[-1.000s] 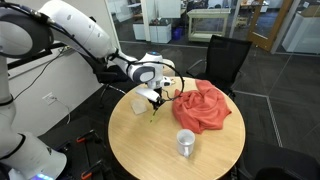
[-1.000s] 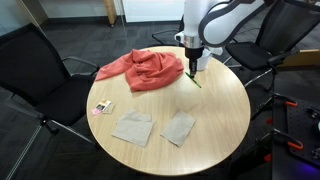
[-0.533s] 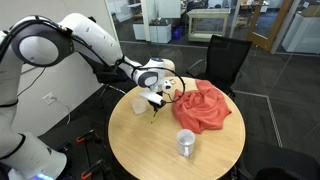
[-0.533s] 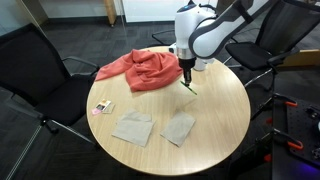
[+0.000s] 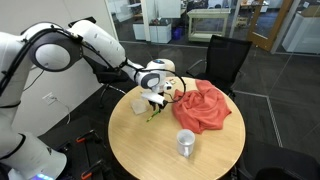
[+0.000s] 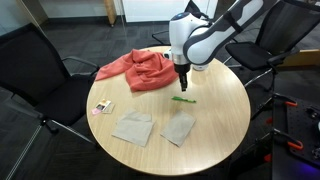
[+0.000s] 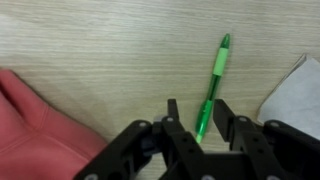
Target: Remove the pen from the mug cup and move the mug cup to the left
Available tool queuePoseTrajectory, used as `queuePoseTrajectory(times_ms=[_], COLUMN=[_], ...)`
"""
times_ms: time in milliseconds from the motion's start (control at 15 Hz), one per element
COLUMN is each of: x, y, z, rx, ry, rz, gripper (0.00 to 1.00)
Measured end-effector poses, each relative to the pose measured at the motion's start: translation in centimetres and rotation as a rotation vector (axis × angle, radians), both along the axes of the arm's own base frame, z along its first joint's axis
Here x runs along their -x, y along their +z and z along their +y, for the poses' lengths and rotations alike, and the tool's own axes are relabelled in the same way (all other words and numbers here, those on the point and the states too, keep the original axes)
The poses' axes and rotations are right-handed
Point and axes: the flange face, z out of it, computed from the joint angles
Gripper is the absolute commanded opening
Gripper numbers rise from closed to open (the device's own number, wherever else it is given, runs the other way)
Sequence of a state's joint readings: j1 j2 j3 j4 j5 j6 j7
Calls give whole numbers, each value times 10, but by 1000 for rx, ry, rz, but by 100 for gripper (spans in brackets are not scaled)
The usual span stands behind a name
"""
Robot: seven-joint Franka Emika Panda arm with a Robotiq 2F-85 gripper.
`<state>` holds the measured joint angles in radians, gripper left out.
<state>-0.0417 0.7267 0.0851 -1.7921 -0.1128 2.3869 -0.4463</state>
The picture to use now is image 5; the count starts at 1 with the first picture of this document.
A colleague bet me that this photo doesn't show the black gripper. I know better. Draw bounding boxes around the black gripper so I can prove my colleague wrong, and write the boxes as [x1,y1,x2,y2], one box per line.
[148,100,169,115]

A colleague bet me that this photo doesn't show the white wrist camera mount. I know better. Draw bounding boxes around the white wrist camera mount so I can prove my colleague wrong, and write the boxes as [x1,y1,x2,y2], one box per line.
[140,92,166,106]

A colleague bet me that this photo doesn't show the black wall bracket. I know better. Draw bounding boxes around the black wall bracket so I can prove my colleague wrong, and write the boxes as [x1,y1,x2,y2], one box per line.
[68,16,98,28]

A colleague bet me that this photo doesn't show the beige round stool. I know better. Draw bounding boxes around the beige round stool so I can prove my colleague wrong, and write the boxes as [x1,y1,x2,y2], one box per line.
[164,59,176,80]

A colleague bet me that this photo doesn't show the cream metal cart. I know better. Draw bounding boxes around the cream metal cart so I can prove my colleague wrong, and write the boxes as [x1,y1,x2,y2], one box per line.
[186,8,232,43]

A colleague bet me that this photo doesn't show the white wall outlet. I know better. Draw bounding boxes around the white wall outlet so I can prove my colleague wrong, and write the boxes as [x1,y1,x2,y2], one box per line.
[41,92,58,107]

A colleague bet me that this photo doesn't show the wooden door frame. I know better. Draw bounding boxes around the wooden door frame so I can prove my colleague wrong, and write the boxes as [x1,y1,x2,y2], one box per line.
[247,0,294,52]

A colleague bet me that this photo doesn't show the orange handled clamp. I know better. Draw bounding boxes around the orange handled clamp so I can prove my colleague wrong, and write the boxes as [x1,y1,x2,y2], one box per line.
[80,159,113,180]
[75,129,104,145]

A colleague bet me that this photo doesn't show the white ceramic mug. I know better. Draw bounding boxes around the white ceramic mug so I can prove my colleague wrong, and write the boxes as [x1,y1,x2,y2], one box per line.
[176,128,196,158]

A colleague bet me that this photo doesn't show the black swivel chair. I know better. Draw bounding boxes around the black swivel chair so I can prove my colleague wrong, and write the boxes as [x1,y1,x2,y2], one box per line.
[87,54,130,109]

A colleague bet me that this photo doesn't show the large white cabinet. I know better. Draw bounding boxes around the large white cabinet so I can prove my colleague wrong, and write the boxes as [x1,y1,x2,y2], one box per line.
[281,4,320,55]

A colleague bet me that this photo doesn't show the blue bin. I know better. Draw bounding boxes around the blue bin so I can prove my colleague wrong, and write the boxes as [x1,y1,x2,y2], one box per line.
[171,27,185,41]

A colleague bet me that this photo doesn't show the orange cloth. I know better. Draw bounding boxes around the orange cloth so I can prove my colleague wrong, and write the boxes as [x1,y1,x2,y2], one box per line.
[172,79,232,135]

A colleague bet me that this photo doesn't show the green pen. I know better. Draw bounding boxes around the green pen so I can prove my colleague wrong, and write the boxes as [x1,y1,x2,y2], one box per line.
[145,109,162,123]

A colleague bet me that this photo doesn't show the clear plastic cup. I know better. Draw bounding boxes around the clear plastic cup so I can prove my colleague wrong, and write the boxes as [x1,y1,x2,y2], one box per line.
[130,98,150,116]

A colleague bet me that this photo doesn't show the black mesh office chair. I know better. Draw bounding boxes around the black mesh office chair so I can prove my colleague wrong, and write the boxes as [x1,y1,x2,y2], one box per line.
[185,34,253,99]

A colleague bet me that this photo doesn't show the white outlet cable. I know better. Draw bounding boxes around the white outlet cable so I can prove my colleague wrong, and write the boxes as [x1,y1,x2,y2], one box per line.
[54,98,73,125]

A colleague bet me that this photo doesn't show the dark padded chair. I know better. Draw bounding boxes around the dark padded chair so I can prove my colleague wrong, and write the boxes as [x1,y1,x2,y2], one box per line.
[238,139,320,180]

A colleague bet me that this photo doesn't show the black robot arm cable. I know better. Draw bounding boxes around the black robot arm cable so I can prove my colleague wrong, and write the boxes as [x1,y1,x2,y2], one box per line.
[0,26,188,105]

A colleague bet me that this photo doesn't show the white low cabinet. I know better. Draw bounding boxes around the white low cabinet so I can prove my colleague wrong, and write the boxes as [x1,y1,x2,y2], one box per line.
[132,19,173,45]

